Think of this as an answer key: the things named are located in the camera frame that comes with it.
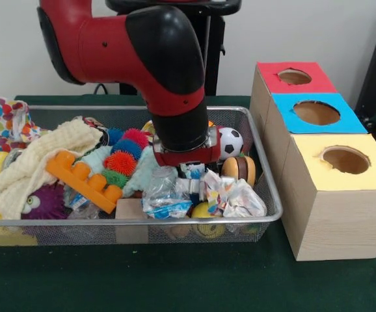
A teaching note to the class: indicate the cream waffle cloth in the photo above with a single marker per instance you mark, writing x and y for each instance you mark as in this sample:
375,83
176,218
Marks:
22,169

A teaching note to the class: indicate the wooden box with three holes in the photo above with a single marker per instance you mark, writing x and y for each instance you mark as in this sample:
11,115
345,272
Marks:
337,221

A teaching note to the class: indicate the crumpled clear plastic bottle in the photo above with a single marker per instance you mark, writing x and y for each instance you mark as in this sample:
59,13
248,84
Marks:
165,195

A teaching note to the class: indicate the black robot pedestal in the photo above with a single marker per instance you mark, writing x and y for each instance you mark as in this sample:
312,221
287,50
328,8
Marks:
215,65

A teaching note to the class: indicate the colourful dotted cloth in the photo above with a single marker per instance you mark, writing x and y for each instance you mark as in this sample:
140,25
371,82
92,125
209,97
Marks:
9,117
240,198

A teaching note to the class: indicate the orange plastic building block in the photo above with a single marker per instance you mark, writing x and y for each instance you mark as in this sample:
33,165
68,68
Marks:
84,182

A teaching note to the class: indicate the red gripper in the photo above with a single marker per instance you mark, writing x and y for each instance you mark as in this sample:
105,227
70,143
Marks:
188,158

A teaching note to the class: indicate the small black white soccer ball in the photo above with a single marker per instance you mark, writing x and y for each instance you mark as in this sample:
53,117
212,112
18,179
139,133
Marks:
232,143

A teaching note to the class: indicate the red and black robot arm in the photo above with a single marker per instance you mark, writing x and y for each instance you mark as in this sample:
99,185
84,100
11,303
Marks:
110,48

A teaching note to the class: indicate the toy hamburger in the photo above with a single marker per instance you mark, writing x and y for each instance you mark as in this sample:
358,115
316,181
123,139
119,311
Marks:
238,170

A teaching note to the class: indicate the mint green waffle cloth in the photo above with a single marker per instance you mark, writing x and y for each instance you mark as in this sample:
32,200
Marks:
136,182

